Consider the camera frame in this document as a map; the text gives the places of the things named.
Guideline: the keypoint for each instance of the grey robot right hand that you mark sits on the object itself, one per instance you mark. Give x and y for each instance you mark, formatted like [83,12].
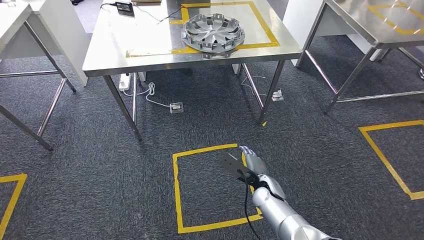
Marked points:
[255,162]

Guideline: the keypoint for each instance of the silver plastic wheel cover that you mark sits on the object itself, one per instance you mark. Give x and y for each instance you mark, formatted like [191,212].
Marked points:
[213,33]

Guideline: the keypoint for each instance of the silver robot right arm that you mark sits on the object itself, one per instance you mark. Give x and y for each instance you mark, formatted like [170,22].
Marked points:
[281,212]

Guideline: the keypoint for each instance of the steel workbench table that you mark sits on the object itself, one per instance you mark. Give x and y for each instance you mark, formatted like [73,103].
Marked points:
[149,36]

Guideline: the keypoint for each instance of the metal floor socket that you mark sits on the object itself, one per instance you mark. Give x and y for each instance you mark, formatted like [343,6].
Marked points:
[176,107]
[277,96]

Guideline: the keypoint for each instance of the yellow floor tape square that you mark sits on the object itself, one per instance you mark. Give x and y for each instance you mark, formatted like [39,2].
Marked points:
[384,155]
[11,198]
[177,192]

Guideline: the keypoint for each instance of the yellow tape table marking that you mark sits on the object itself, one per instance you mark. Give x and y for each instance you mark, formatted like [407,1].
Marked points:
[265,31]

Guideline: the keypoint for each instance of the white desk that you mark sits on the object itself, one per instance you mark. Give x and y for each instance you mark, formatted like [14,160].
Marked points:
[294,23]
[63,36]

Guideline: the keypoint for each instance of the white power strip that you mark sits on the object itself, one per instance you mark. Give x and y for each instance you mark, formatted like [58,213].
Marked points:
[124,82]

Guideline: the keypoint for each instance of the black power adapter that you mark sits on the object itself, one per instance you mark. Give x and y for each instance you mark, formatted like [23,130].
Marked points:
[125,8]

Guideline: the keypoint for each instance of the black camera bracket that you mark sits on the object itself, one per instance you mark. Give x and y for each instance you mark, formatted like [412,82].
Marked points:
[236,167]

